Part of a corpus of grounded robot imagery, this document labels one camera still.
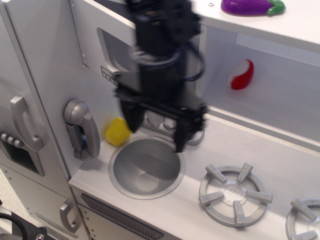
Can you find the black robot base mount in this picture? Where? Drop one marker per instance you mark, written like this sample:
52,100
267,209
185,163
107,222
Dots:
13,227

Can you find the red white toy radish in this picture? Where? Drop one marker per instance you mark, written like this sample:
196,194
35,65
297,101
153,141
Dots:
241,75

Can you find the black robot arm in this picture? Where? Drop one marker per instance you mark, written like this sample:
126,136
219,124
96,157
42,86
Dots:
163,33

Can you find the grey fridge door handle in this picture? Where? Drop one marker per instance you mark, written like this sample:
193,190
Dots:
18,108

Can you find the white toy microwave door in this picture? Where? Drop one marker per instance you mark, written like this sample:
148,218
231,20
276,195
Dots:
105,33

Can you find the grey toy faucet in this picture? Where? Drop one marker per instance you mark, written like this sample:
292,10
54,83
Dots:
167,127

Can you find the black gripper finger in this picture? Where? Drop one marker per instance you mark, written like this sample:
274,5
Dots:
185,130
133,114

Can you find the yellow toy bell pepper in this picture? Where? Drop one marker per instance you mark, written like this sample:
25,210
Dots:
117,132

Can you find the grey lower fridge handle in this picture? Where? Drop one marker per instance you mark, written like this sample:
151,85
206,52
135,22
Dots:
68,218

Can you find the grey toy telephone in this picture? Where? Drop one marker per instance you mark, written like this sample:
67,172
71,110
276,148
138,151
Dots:
82,130

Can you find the grey ice dispenser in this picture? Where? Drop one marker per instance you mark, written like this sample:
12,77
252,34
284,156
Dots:
17,151

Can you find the round metal sink bowl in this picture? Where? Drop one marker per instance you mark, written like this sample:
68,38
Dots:
146,168

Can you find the grey oven vent panel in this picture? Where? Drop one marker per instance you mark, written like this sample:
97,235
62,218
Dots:
122,219

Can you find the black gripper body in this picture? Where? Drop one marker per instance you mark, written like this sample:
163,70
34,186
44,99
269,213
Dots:
162,87

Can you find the purple toy eggplant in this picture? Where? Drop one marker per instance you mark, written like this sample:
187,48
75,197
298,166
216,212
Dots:
253,7

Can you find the grey stove burner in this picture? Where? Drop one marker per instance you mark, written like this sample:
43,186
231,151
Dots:
233,196
303,220

